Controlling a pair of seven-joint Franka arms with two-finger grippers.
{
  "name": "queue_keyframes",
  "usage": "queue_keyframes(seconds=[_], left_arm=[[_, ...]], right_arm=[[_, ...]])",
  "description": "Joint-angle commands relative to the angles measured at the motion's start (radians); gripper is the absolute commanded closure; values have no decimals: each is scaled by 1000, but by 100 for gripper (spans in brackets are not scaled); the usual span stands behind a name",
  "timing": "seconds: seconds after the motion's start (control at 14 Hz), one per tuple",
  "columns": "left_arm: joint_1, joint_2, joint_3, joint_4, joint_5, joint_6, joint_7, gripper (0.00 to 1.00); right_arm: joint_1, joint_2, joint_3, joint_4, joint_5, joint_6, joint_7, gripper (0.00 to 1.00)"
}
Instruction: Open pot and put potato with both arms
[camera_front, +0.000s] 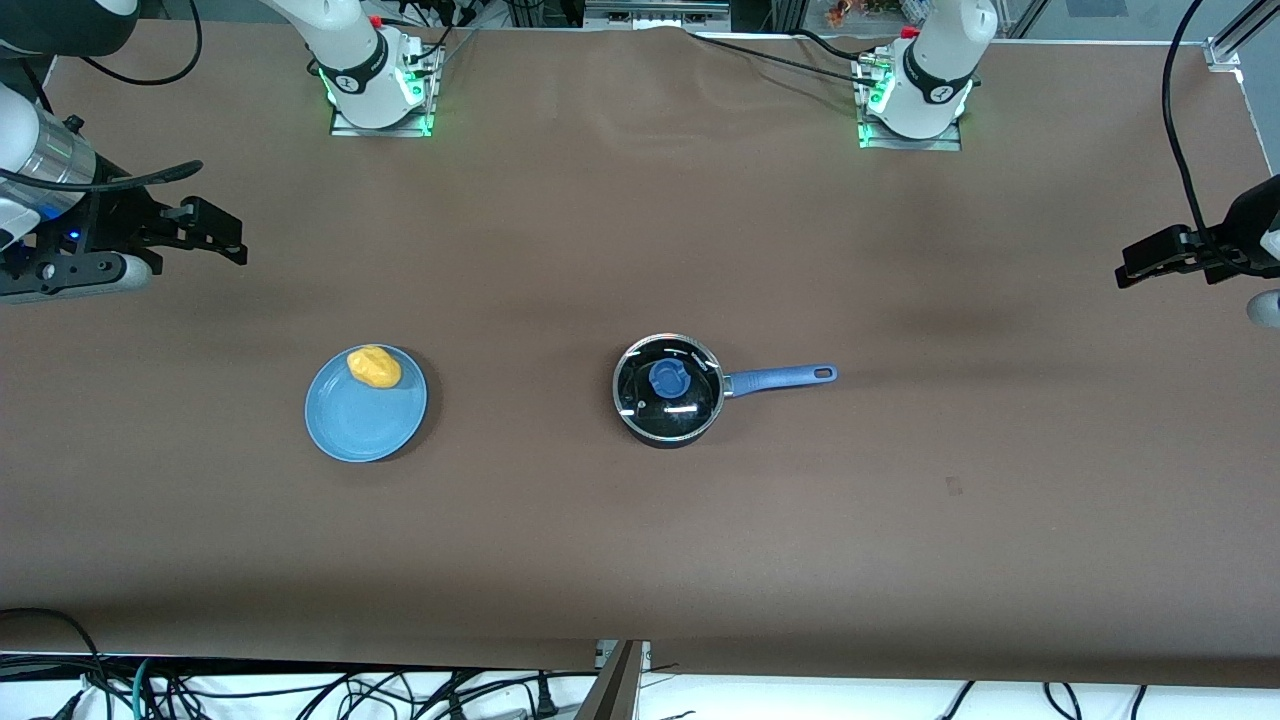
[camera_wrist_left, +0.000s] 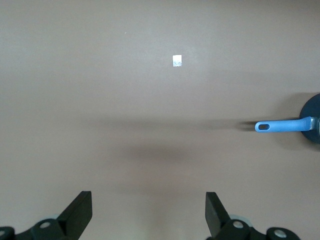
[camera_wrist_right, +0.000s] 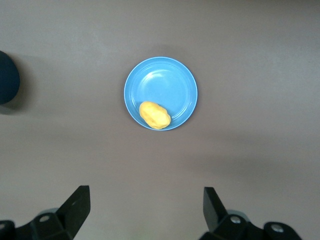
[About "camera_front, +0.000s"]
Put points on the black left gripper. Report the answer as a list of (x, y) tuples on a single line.
[(1243, 226)]

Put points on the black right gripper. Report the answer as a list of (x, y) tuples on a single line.
[(120, 217)]

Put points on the glass lid with blue knob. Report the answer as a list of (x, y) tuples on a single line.
[(668, 385)]

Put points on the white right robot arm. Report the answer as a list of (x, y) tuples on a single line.
[(350, 40)]

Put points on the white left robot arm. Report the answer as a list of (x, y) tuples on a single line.
[(935, 70)]

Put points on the yellow potato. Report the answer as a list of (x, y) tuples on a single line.
[(374, 367)]

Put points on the blue round plate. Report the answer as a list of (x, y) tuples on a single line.
[(362, 418)]

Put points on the brown table cover sheet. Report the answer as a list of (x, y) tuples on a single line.
[(640, 250)]

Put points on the grey device box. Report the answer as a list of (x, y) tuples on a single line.
[(655, 12)]

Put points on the aluminium frame profile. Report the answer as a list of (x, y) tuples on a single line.
[(1232, 40)]

